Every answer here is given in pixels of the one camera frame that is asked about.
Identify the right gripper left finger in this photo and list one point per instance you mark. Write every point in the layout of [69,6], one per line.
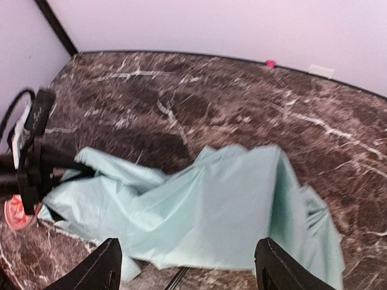
[100,270]

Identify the mint green folding umbrella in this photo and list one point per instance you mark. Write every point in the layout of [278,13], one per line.
[209,215]

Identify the left black frame post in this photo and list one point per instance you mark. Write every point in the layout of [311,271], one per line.
[56,27]

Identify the orange patterned ceramic bowl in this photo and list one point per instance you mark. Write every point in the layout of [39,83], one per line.
[15,216]

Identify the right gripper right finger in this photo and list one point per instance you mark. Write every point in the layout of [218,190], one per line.
[276,269]

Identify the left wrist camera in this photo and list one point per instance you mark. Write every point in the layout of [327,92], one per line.
[33,120]

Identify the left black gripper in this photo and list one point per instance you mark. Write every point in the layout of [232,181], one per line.
[35,173]

